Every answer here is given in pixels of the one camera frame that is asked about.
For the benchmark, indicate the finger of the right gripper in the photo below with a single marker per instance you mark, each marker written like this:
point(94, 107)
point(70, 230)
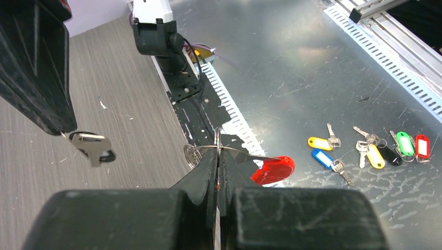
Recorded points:
point(35, 62)

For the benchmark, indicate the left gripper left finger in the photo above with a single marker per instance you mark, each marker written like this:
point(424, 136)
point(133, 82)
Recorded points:
point(197, 229)

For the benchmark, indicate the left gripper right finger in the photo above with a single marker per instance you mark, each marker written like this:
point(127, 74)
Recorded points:
point(230, 178)

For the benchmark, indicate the metal keyring holder red handle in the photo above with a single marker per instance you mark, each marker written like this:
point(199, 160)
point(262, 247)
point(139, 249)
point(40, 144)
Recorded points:
point(274, 169)

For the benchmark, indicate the key with black tag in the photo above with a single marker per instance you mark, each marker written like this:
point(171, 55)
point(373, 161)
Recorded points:
point(96, 148)

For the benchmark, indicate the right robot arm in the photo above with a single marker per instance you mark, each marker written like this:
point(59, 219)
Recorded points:
point(155, 34)

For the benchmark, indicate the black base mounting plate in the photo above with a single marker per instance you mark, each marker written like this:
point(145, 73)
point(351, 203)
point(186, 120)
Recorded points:
point(200, 112)

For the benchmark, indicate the key with blue tag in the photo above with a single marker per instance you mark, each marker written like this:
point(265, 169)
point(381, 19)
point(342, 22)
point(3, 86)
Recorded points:
point(335, 165)

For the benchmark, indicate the key with yellow tag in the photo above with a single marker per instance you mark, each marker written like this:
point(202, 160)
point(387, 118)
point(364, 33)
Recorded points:
point(328, 144)

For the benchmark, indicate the spare key black tag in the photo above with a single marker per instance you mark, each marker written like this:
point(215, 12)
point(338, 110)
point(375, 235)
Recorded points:
point(389, 154)

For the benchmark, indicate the key with green tag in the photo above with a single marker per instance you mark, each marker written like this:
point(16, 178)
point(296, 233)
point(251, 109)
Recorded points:
point(403, 145)

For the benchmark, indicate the spare key red tag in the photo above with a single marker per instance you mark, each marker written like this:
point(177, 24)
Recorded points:
point(422, 148)

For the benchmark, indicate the white slotted cable duct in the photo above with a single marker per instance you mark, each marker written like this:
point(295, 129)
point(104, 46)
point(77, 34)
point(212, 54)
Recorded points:
point(237, 124)

